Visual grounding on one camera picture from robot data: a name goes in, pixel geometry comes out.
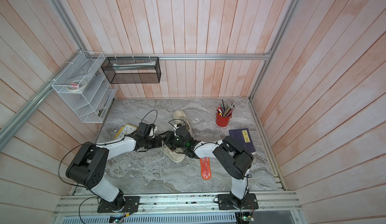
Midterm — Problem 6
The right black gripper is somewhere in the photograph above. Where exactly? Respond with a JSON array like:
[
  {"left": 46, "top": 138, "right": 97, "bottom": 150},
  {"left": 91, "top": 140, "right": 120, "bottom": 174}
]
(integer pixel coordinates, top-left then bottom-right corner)
[{"left": 158, "top": 130, "right": 188, "bottom": 151}]

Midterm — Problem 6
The beige lace sneaker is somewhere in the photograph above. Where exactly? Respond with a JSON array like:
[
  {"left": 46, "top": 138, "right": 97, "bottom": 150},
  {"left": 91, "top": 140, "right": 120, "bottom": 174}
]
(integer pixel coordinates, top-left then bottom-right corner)
[
  {"left": 173, "top": 109, "right": 195, "bottom": 137},
  {"left": 161, "top": 144, "right": 185, "bottom": 163}
]

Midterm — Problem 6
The red insole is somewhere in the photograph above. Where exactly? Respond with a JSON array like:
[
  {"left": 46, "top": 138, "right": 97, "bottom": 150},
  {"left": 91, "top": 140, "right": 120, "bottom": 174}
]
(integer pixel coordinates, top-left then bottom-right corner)
[{"left": 200, "top": 157, "right": 212, "bottom": 180}]

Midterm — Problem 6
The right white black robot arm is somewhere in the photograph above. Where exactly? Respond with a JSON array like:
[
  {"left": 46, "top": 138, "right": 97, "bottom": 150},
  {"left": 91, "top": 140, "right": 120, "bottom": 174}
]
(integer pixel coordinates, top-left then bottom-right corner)
[{"left": 161, "top": 126, "right": 254, "bottom": 210}]

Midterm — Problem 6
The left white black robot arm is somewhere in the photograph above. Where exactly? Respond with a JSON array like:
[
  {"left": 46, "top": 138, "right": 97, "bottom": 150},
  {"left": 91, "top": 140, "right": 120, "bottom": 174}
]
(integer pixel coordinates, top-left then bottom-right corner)
[{"left": 65, "top": 122, "right": 162, "bottom": 212}]

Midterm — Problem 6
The yellow alarm clock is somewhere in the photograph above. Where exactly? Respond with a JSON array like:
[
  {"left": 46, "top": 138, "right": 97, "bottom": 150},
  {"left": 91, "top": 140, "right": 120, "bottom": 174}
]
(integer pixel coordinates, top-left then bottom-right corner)
[{"left": 115, "top": 124, "right": 137, "bottom": 140}]

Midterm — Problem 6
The red pen cup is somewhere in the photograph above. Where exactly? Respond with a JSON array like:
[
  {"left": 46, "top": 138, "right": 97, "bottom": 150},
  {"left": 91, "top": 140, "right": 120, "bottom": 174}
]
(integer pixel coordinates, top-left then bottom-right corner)
[{"left": 216, "top": 112, "right": 232, "bottom": 127}]

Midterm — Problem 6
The pens and pencils bunch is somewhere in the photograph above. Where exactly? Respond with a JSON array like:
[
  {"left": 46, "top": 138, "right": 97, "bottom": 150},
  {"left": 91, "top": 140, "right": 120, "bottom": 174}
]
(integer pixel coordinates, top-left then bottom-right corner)
[{"left": 216, "top": 99, "right": 236, "bottom": 117}]

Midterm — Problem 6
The dark blue book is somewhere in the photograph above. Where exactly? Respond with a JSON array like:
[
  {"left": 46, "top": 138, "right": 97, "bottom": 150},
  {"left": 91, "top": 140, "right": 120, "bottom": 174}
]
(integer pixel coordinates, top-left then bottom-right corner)
[{"left": 229, "top": 128, "right": 255, "bottom": 153}]

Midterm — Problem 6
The tape roll in shelf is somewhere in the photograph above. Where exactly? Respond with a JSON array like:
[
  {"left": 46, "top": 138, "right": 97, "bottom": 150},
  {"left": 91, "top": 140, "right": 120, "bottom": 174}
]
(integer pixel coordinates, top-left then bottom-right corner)
[{"left": 65, "top": 79, "right": 87, "bottom": 92}]

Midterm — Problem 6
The black mesh wall basket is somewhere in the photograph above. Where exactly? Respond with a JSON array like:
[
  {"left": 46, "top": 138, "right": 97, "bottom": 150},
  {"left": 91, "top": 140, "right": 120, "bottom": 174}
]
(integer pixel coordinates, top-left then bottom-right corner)
[{"left": 101, "top": 57, "right": 161, "bottom": 84}]

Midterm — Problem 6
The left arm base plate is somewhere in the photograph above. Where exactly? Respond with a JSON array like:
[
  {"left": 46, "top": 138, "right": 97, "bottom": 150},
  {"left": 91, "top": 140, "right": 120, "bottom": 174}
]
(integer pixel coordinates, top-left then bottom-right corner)
[{"left": 97, "top": 196, "right": 140, "bottom": 213}]

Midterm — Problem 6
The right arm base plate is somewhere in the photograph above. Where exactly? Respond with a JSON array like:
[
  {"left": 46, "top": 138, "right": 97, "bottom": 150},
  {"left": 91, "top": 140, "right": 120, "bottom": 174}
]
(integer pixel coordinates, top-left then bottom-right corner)
[{"left": 216, "top": 193, "right": 259, "bottom": 211}]

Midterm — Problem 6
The white wire wall shelf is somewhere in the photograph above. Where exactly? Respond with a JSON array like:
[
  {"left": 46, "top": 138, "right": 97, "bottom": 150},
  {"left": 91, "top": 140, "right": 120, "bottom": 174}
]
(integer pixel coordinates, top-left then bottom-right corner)
[{"left": 52, "top": 51, "right": 118, "bottom": 123}]

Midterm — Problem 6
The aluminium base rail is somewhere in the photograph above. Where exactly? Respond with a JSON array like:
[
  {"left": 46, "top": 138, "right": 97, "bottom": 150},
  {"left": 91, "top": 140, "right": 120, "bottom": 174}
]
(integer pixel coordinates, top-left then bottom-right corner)
[{"left": 53, "top": 191, "right": 302, "bottom": 217}]

